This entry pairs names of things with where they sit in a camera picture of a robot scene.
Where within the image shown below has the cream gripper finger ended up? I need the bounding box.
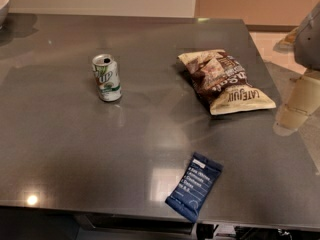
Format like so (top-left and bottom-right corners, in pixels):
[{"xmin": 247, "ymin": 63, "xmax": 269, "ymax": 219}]
[{"xmin": 278, "ymin": 69, "xmax": 320, "ymax": 130}]

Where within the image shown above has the brown chip bag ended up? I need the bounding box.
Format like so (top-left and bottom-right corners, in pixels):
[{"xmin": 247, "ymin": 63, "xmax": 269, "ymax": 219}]
[{"xmin": 178, "ymin": 49, "xmax": 276, "ymax": 115}]

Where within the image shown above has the blue rxbar blueberry bar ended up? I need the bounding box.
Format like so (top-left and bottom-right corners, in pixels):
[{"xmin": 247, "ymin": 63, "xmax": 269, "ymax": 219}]
[{"xmin": 165, "ymin": 152, "xmax": 223, "ymax": 223}]

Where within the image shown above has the white green soda can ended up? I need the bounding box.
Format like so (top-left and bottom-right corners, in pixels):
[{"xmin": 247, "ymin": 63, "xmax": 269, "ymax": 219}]
[{"xmin": 92, "ymin": 54, "xmax": 122, "ymax": 102}]

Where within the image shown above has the grey bowl at corner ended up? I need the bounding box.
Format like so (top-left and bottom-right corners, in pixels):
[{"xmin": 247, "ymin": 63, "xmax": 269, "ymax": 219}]
[{"xmin": 0, "ymin": 0, "xmax": 10, "ymax": 28}]

